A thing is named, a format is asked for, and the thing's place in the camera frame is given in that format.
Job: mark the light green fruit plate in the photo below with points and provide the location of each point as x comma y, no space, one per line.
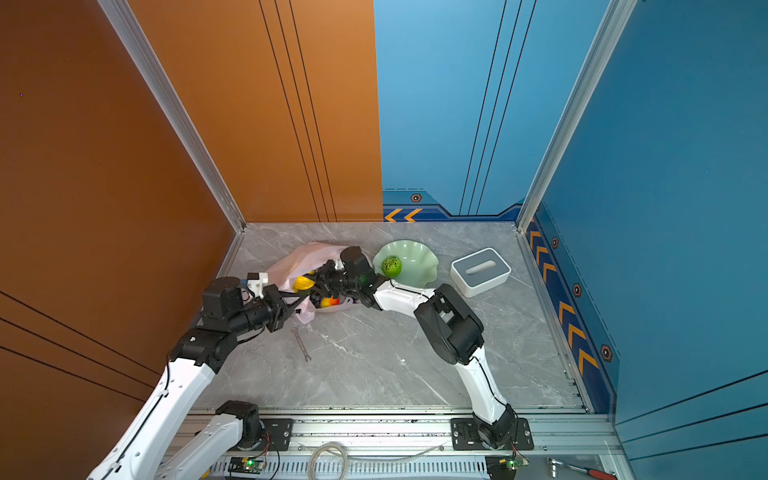
419,262

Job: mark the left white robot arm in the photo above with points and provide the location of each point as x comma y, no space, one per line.
139,452

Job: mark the right green circuit board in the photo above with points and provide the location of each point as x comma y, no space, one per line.
505,467

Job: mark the left green circuit board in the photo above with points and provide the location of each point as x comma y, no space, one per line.
249,465

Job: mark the yellow starfruit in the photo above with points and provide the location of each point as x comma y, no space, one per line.
303,283

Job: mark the red handled tool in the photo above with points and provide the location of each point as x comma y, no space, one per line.
555,465

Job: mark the red yellow mango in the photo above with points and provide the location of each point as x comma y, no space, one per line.
329,302

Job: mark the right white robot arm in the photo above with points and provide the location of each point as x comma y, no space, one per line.
451,327

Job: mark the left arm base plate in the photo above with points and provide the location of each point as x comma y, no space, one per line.
272,433

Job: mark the white grey tissue box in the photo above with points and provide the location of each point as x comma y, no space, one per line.
479,272

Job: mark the small metal wrench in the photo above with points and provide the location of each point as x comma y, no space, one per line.
301,344

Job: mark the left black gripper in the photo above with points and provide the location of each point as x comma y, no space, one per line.
289,296

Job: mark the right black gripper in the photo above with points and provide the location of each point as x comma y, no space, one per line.
325,277

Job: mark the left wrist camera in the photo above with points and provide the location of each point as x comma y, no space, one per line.
230,304

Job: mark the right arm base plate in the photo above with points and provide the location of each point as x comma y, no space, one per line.
465,436

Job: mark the green bumpy fruit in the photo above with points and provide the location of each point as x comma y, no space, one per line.
392,266

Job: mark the green circuit board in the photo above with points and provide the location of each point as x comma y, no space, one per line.
505,467
249,465

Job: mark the pink plastic bag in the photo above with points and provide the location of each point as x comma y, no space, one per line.
302,261

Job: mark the aluminium front rail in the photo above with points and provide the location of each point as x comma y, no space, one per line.
402,436

